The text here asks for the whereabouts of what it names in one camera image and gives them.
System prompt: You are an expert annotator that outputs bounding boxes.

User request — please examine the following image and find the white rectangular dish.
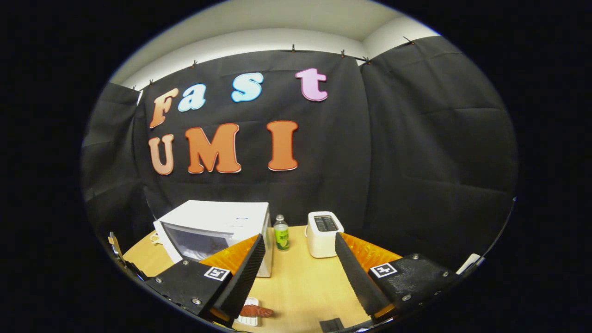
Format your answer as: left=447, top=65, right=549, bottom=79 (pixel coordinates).
left=234, top=297, right=260, bottom=327

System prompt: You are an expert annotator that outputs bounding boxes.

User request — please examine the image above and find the thin black cable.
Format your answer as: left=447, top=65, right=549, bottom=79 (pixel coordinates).
left=481, top=197, right=517, bottom=264

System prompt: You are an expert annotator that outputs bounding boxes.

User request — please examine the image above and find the small white box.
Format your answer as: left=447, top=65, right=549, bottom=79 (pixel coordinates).
left=457, top=253, right=485, bottom=274

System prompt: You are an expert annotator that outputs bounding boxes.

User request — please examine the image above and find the white toaster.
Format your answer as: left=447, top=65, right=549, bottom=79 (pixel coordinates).
left=305, top=211, right=345, bottom=259

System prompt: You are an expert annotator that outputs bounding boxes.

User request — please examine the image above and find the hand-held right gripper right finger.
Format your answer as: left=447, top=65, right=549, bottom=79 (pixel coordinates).
left=334, top=232, right=463, bottom=324

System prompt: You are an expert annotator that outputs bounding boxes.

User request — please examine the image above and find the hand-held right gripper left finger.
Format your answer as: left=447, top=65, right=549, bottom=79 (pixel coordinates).
left=144, top=234, right=268, bottom=328

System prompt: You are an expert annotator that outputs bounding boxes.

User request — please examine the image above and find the green label drink bottle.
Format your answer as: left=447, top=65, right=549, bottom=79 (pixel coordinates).
left=273, top=214, right=290, bottom=252

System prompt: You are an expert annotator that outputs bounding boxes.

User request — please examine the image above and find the white microwave oven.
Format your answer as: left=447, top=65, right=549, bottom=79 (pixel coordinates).
left=153, top=200, right=273, bottom=278

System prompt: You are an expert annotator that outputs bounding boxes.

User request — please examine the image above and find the brown dried meat slice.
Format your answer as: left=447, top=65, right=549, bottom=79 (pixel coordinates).
left=239, top=305, right=274, bottom=318

